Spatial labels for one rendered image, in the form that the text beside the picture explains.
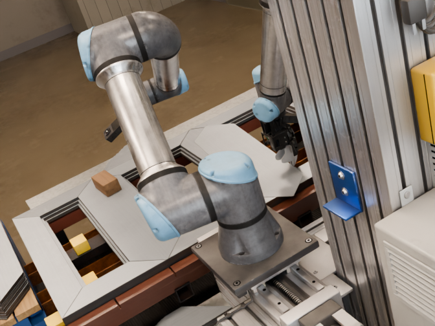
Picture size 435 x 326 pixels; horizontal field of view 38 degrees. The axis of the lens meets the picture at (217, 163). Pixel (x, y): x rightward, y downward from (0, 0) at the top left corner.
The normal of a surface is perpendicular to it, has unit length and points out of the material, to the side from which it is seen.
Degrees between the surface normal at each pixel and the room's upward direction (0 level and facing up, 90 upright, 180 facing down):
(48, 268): 0
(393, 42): 90
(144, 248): 0
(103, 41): 48
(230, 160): 7
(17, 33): 90
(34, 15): 90
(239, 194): 90
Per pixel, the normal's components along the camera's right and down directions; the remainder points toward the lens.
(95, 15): 0.45, 0.30
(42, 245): -0.28, -0.84
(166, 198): -0.07, -0.33
